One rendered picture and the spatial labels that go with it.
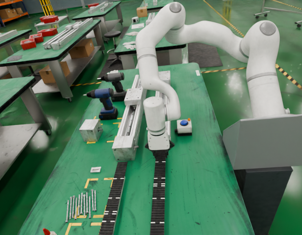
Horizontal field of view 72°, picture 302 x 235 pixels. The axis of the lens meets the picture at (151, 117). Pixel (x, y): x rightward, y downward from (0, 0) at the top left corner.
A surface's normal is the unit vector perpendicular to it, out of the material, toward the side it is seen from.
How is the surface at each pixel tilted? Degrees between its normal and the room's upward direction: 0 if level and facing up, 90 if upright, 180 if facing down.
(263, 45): 80
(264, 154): 90
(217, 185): 0
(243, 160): 90
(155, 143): 90
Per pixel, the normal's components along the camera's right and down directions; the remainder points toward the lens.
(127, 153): -0.07, 0.59
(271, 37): 0.03, 0.34
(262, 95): -0.61, -0.13
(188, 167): -0.14, -0.80
